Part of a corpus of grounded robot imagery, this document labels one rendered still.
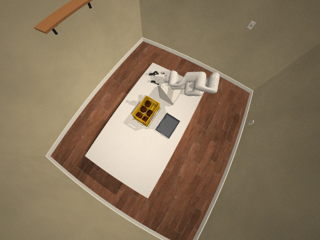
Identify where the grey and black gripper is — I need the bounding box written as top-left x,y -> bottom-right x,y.
149,71 -> 165,85

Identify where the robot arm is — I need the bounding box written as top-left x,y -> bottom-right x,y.
160,71 -> 220,96

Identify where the yellow crate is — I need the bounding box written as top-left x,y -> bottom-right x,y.
132,95 -> 160,127

